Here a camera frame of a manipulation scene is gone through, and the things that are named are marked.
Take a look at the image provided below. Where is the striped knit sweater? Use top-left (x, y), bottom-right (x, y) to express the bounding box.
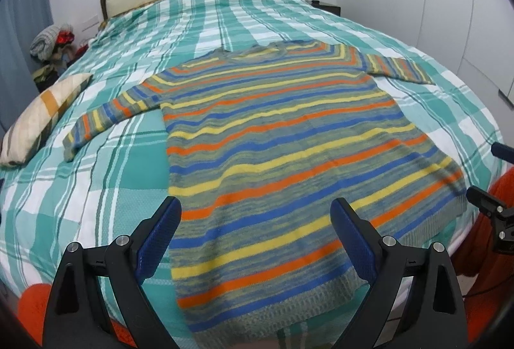
top-left (64, 40), bottom-right (466, 348)

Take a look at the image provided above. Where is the clothes pile beside bed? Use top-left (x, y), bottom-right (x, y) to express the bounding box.
top-left (30, 24), bottom-right (89, 93)

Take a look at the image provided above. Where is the cream orange striped pillow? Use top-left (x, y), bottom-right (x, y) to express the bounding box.
top-left (1, 73), bottom-right (92, 167)

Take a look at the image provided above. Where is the teal plaid bed cover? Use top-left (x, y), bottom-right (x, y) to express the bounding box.
top-left (0, 0), bottom-right (508, 349)

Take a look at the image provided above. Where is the orange fleece clothing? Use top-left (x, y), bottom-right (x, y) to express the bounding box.
top-left (451, 214), bottom-right (513, 342)

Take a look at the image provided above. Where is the white wardrobe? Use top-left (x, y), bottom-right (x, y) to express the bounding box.
top-left (338, 0), bottom-right (513, 137)

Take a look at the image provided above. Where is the dark bedside table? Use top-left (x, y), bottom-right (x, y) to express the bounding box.
top-left (310, 0), bottom-right (341, 17)

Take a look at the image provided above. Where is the blue curtain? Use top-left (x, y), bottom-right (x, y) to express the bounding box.
top-left (1, 0), bottom-right (53, 133)

